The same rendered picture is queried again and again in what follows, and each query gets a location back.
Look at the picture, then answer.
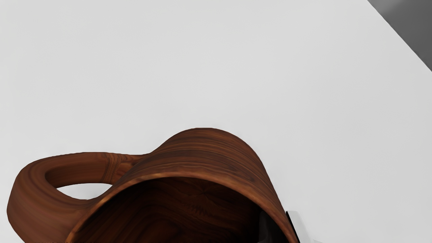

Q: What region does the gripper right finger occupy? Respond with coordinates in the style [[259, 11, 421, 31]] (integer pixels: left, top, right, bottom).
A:
[[286, 211, 323, 243]]

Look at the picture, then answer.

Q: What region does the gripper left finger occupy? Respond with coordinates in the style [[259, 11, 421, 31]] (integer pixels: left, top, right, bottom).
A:
[[258, 209, 289, 243]]

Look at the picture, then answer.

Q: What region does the brown wooden mug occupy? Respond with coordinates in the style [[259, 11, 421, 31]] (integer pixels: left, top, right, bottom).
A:
[[6, 128, 301, 243]]

